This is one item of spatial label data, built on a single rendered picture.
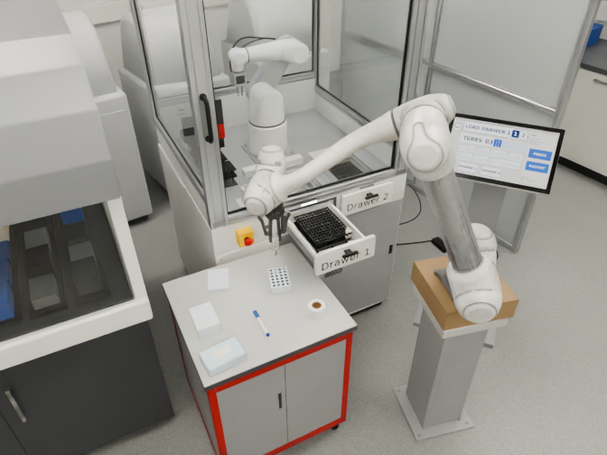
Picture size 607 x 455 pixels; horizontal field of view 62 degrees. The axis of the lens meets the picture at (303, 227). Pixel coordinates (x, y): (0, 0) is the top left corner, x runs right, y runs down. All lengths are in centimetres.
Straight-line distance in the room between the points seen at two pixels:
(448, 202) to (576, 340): 190
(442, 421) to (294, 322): 101
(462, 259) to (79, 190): 121
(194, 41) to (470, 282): 121
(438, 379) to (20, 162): 180
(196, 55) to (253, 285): 95
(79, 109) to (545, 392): 251
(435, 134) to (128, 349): 148
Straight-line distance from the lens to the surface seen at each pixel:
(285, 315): 202
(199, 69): 185
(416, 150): 140
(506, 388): 292
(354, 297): 290
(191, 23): 180
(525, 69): 335
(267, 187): 161
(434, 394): 243
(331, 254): 206
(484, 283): 174
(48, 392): 230
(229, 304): 208
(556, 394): 300
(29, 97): 164
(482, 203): 275
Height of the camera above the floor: 224
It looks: 37 degrees down
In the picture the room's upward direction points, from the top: straight up
